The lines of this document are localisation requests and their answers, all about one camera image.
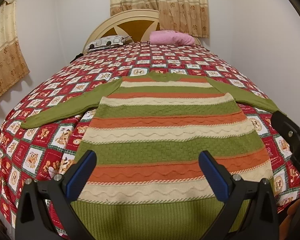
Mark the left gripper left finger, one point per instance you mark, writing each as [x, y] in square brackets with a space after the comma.
[33, 220]

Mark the beige side curtain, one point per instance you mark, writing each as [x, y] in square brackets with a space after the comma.
[12, 63]

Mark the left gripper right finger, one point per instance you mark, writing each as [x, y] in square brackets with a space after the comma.
[260, 220]

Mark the pink pillow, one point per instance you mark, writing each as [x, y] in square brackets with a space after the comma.
[171, 37]

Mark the red patchwork bear bedspread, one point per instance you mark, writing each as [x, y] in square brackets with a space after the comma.
[41, 153]

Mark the white patterned pillow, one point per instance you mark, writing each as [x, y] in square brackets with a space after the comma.
[108, 41]

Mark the cream wooden headboard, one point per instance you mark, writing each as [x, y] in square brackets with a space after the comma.
[137, 23]

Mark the beige window curtain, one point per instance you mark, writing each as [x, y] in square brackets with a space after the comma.
[185, 16]

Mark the green orange striped knit sweater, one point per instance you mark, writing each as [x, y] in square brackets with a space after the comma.
[147, 133]

